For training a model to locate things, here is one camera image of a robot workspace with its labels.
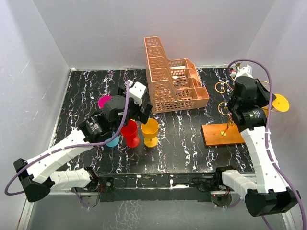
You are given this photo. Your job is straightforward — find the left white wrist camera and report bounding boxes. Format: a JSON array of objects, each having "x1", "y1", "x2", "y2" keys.
[{"x1": 128, "y1": 80, "x2": 147, "y2": 106}]

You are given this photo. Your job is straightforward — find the black front mounting rail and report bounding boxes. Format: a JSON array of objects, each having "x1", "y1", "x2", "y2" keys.
[{"x1": 96, "y1": 173, "x2": 217, "y2": 202}]

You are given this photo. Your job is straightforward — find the magenta plastic wine glass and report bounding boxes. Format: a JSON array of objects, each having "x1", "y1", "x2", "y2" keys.
[{"x1": 98, "y1": 95, "x2": 112, "y2": 109}]

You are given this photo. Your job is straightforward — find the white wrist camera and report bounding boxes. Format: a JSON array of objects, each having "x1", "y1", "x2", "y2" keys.
[
  {"x1": 229, "y1": 63, "x2": 253, "y2": 81},
  {"x1": 128, "y1": 80, "x2": 147, "y2": 106}
]

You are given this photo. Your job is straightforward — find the yellow plastic wine glass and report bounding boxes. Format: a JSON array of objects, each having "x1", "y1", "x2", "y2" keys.
[{"x1": 271, "y1": 93, "x2": 290, "y2": 112}]

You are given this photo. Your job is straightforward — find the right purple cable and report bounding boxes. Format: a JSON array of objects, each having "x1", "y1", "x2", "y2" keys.
[{"x1": 226, "y1": 59, "x2": 302, "y2": 230}]

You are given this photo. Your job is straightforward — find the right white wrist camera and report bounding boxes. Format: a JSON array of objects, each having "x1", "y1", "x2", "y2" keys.
[{"x1": 229, "y1": 63, "x2": 253, "y2": 81}]

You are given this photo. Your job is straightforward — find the blue plastic wine glass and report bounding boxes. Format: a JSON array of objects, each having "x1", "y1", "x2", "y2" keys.
[{"x1": 106, "y1": 137, "x2": 119, "y2": 148}]

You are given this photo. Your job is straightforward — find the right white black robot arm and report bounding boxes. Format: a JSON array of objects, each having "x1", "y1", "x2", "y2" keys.
[{"x1": 213, "y1": 76, "x2": 298, "y2": 217}]

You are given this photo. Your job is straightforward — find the peach plastic file organizer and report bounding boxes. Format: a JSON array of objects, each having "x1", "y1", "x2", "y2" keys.
[{"x1": 144, "y1": 36, "x2": 209, "y2": 114}]

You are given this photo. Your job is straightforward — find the gold wire wooden glass rack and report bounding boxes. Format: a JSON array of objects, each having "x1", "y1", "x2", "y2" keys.
[{"x1": 202, "y1": 77, "x2": 267, "y2": 147}]

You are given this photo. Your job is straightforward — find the orange yellow wine glass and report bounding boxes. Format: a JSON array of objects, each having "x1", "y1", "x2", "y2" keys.
[{"x1": 141, "y1": 118, "x2": 159, "y2": 148}]

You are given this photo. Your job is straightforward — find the red plastic wine glass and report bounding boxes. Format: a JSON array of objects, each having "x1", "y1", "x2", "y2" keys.
[{"x1": 120, "y1": 119, "x2": 140, "y2": 148}]

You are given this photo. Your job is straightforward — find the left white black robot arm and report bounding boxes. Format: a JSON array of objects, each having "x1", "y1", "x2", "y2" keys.
[{"x1": 13, "y1": 80, "x2": 153, "y2": 203}]

